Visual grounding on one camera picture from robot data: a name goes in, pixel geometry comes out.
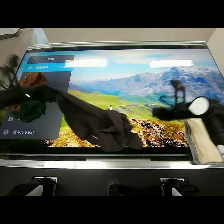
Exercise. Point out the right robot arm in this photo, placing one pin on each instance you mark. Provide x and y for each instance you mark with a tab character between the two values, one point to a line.
213	117

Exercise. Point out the rust orange garment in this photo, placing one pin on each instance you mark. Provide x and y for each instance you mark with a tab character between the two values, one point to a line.
33	80

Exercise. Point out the dark green garment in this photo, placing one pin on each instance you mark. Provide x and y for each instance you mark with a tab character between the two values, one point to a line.
31	110

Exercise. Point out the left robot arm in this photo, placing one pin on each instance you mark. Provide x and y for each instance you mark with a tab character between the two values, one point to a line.
13	96

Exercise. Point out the dark brown garment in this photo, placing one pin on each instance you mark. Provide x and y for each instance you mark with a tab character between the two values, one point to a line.
100	126

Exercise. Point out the silver frame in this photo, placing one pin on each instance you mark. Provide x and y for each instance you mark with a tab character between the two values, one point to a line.
100	164

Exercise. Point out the beige garment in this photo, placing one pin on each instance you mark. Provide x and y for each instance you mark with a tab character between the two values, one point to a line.
205	141

